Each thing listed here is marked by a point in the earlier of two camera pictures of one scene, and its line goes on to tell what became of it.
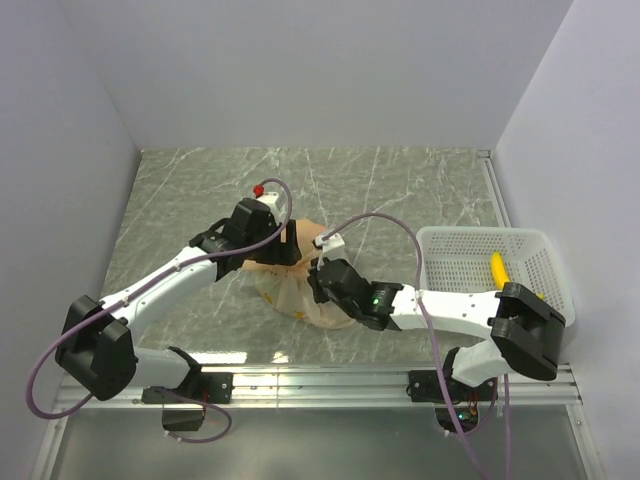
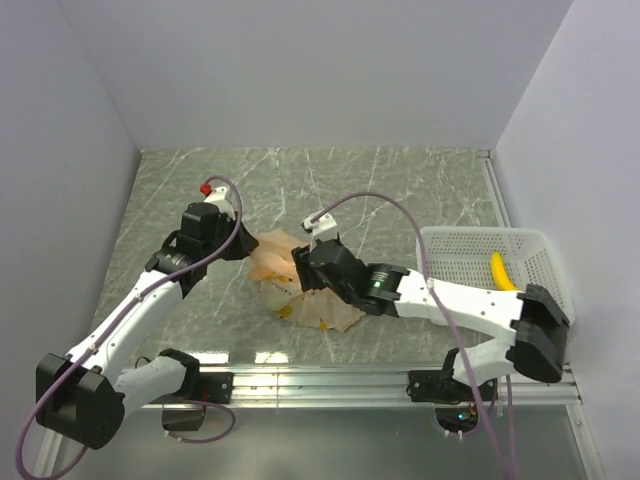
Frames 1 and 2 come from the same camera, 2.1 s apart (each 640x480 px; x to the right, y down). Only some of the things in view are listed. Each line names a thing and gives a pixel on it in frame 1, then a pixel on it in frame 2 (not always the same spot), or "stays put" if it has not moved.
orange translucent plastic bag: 287,284 stays put
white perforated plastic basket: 459,258 stays put
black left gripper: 283,252 to 245,241
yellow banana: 500,274 stays put
